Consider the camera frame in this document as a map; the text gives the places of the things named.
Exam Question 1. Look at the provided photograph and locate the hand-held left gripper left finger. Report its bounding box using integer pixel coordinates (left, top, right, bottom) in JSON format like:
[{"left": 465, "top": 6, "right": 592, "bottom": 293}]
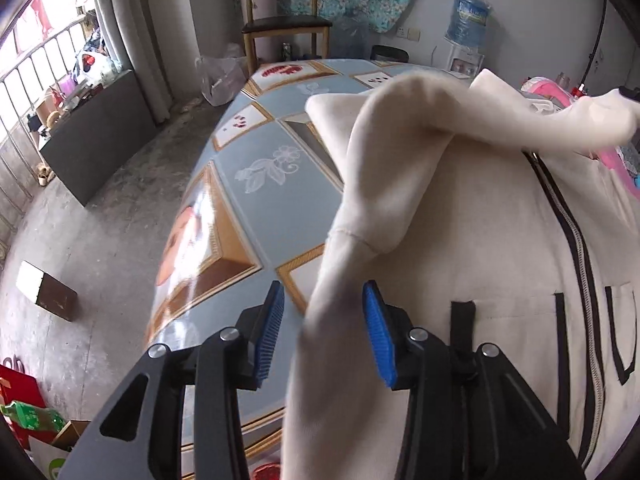
[{"left": 55, "top": 280, "right": 286, "bottom": 480}]

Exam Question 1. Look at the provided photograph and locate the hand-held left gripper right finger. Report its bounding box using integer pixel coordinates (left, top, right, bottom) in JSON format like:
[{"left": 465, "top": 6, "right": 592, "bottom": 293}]
[{"left": 362, "top": 280, "right": 588, "bottom": 480}]

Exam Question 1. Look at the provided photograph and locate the pink floral blanket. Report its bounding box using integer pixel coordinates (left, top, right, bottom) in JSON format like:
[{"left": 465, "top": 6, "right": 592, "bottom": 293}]
[{"left": 520, "top": 76, "right": 640, "bottom": 191}]

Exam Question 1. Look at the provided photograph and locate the fruit print tablecloth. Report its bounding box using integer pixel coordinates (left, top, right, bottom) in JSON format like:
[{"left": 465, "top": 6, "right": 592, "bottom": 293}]
[{"left": 145, "top": 59, "right": 481, "bottom": 480}]

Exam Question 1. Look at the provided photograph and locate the white water dispenser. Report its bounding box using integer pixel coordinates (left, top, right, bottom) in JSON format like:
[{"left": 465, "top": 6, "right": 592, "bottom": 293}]
[{"left": 445, "top": 42, "right": 486, "bottom": 78}]

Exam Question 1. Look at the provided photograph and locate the blue water jug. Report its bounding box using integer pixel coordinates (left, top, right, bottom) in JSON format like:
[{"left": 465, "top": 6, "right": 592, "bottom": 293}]
[{"left": 445, "top": 0, "right": 493, "bottom": 53}]

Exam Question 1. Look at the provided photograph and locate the brown cardboard box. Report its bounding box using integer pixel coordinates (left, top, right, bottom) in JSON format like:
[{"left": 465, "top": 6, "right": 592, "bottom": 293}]
[{"left": 15, "top": 260, "right": 78, "bottom": 322}]

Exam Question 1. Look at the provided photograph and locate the black bin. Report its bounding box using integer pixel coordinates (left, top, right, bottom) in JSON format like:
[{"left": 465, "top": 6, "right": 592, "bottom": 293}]
[{"left": 371, "top": 45, "right": 407, "bottom": 65}]

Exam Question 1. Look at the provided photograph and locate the green bottle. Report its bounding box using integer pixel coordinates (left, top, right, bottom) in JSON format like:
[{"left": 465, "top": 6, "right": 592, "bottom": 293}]
[{"left": 0, "top": 401, "right": 66, "bottom": 432}]

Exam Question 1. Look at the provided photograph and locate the red box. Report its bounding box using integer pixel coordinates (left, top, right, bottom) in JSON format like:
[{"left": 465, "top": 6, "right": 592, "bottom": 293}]
[{"left": 0, "top": 364, "right": 48, "bottom": 448}]

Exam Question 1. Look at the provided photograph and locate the clear plastic bag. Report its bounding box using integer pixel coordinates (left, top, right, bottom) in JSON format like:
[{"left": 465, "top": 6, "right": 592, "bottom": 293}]
[{"left": 195, "top": 42, "right": 248, "bottom": 107}]

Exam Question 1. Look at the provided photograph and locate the empty clear water jug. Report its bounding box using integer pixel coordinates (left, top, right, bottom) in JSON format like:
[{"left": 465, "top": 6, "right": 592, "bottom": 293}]
[{"left": 332, "top": 10, "right": 373, "bottom": 61}]

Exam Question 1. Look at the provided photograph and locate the wooden chair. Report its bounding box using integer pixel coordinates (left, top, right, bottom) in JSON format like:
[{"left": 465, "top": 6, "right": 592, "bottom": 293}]
[{"left": 237, "top": 0, "right": 333, "bottom": 78}]

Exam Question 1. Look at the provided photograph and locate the white curtain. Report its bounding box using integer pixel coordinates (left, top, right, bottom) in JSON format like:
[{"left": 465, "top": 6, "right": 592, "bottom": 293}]
[{"left": 92, "top": 0, "right": 176, "bottom": 123}]

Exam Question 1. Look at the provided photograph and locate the metal window railing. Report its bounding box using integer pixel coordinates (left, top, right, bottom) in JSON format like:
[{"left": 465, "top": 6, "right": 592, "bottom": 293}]
[{"left": 0, "top": 7, "right": 101, "bottom": 241}]

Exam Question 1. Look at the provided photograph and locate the black wall cable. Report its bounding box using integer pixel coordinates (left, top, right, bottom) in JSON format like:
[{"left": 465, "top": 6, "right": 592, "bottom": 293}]
[{"left": 580, "top": 0, "right": 608, "bottom": 96}]

